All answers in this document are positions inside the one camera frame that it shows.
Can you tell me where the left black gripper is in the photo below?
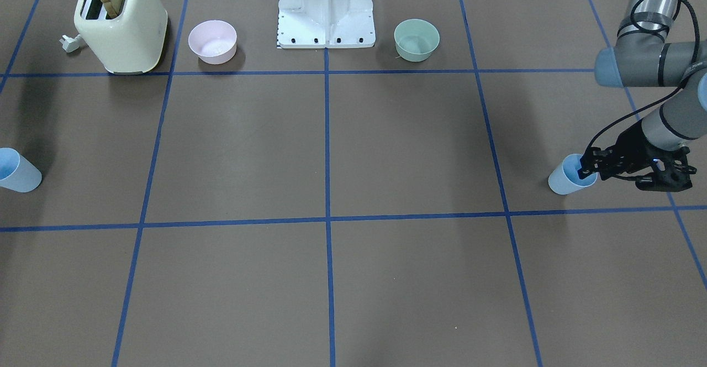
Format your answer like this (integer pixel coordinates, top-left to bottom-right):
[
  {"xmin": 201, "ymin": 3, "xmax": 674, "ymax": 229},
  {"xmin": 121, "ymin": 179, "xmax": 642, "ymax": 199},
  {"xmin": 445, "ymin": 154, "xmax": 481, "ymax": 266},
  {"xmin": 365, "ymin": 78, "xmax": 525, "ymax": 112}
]
[{"xmin": 577, "ymin": 122, "xmax": 678, "ymax": 180}]

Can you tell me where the light blue cup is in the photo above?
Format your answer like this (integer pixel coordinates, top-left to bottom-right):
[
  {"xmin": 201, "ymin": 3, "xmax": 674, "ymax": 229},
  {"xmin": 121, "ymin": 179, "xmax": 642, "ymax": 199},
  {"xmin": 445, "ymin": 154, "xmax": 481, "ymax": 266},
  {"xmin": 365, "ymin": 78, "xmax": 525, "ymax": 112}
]
[
  {"xmin": 1, "ymin": 148, "xmax": 43, "ymax": 193},
  {"xmin": 547, "ymin": 154, "xmax": 599, "ymax": 195}
]

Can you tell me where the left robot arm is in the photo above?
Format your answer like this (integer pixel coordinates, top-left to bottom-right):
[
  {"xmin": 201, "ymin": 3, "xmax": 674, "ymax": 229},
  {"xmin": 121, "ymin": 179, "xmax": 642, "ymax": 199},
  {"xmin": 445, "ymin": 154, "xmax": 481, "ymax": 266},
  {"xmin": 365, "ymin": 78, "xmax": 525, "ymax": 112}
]
[{"xmin": 577, "ymin": 0, "xmax": 705, "ymax": 192}]

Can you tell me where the green bowl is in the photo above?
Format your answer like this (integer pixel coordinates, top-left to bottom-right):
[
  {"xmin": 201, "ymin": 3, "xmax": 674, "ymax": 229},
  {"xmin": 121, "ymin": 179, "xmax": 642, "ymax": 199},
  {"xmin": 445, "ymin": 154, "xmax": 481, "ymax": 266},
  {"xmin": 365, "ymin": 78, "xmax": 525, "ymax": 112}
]
[{"xmin": 393, "ymin": 18, "xmax": 440, "ymax": 62}]

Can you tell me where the pink bowl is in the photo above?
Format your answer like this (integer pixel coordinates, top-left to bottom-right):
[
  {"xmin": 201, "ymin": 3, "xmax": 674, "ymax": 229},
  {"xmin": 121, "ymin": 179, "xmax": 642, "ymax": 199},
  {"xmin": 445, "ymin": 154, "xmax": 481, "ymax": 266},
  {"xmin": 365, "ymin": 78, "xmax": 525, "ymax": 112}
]
[{"xmin": 188, "ymin": 20, "xmax": 238, "ymax": 65}]

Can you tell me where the cream toaster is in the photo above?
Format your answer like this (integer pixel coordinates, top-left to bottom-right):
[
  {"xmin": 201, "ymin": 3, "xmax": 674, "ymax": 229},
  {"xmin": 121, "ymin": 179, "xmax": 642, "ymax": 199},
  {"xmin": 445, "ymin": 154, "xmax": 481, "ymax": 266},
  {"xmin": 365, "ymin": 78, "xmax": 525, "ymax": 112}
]
[{"xmin": 73, "ymin": 0, "xmax": 168, "ymax": 75}]

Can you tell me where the toaster power plug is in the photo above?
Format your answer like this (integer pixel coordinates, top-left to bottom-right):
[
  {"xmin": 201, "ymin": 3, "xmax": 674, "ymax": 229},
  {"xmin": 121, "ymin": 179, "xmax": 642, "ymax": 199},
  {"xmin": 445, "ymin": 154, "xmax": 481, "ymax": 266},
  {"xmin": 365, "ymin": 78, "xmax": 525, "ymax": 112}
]
[{"xmin": 60, "ymin": 34, "xmax": 86, "ymax": 53}]

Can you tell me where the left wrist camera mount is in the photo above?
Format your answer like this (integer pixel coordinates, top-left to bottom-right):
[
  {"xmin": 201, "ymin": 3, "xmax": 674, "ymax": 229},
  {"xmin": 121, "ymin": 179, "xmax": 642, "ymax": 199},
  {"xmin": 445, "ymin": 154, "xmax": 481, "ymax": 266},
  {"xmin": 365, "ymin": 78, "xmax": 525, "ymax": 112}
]
[{"xmin": 635, "ymin": 147, "xmax": 697, "ymax": 192}]

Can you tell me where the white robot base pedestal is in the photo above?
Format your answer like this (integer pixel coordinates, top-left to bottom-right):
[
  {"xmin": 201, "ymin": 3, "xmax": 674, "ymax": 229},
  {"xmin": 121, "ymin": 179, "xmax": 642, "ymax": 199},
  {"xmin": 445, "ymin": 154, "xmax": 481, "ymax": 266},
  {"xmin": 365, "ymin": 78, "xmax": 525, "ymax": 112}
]
[{"xmin": 276, "ymin": 0, "xmax": 376, "ymax": 49}]

